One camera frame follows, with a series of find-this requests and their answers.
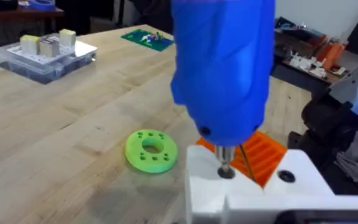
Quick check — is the white orange left gripper right finger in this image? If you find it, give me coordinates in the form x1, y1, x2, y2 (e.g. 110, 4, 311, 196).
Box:
240, 130, 336, 197

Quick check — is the green board with toy blocks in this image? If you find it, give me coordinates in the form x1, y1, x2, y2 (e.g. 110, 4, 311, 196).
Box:
120, 28, 175, 52

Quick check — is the blue plastic part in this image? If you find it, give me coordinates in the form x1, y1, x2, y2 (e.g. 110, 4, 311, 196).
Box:
27, 0, 57, 11

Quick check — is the green disc with holes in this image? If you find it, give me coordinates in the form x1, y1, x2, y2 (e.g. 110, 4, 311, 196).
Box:
124, 128, 179, 174

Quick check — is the white orange left gripper left finger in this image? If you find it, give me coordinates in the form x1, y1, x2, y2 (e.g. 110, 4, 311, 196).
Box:
185, 136, 265, 224

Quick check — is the dark wooden side table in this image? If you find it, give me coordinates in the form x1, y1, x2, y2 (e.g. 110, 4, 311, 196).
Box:
0, 5, 65, 23

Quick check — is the blue electric screwdriver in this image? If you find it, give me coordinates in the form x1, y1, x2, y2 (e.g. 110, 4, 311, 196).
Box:
170, 0, 277, 180

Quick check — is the heap of orange and white parts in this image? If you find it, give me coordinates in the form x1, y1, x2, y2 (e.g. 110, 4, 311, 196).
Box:
273, 17, 351, 82

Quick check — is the clear plastic box with blocks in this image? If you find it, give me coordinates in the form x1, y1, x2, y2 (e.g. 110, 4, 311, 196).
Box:
0, 28, 99, 85

